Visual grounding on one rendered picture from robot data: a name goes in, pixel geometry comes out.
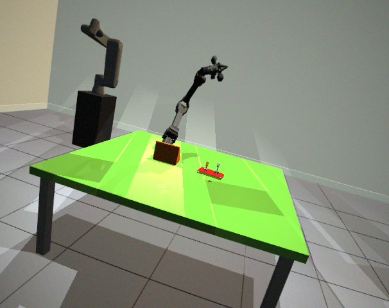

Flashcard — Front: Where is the red circuit board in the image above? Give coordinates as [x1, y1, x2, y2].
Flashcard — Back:
[197, 161, 225, 179]

